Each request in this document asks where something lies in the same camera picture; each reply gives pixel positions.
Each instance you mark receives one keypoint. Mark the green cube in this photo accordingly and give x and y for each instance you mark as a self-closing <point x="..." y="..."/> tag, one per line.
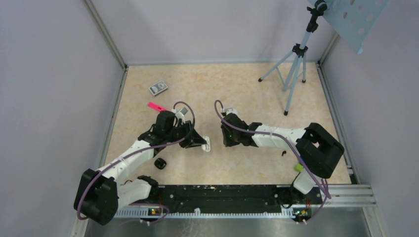
<point x="298" y="168"/>

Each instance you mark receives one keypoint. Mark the light blue tripod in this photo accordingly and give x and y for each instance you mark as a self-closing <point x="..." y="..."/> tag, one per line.
<point x="299" y="50"/>

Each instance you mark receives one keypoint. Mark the white earbud charging case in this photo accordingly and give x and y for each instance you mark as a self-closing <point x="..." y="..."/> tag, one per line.
<point x="206" y="147"/>

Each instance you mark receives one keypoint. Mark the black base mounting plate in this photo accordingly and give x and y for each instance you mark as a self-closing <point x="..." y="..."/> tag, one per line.
<point x="231" y="199"/>

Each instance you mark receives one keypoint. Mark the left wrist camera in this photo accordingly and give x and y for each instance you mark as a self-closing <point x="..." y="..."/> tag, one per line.
<point x="180" y="114"/>

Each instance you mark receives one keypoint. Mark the black earbud case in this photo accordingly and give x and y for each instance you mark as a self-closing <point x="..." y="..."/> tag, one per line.
<point x="160" y="163"/>

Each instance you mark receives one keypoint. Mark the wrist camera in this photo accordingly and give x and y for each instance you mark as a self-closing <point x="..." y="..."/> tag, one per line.
<point x="180" y="114"/>
<point x="228" y="111"/>

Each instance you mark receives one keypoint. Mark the playing card deck box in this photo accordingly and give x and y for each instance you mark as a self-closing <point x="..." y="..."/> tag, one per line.
<point x="158" y="88"/>

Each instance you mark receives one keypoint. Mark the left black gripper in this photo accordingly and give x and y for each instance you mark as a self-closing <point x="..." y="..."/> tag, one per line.
<point x="196" y="138"/>

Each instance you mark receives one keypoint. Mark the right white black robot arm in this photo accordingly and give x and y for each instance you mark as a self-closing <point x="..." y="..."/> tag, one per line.
<point x="315" y="148"/>

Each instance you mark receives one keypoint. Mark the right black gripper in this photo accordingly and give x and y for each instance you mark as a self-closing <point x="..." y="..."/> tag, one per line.
<point x="227" y="141"/>

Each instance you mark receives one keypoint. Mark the pink marker piece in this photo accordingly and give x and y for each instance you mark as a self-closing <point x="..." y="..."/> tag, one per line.
<point x="156" y="107"/>

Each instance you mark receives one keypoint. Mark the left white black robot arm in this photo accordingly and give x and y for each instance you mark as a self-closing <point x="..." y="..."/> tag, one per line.
<point x="101" y="193"/>

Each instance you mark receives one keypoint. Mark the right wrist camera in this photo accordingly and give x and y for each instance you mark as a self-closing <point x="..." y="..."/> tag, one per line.
<point x="228" y="111"/>

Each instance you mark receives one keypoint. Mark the white toothed cable rail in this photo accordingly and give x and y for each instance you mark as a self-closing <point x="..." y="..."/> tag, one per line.
<point x="144" y="213"/>

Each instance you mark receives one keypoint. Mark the perforated blue metal panel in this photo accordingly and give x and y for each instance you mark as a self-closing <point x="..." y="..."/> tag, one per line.
<point x="352" y="19"/>

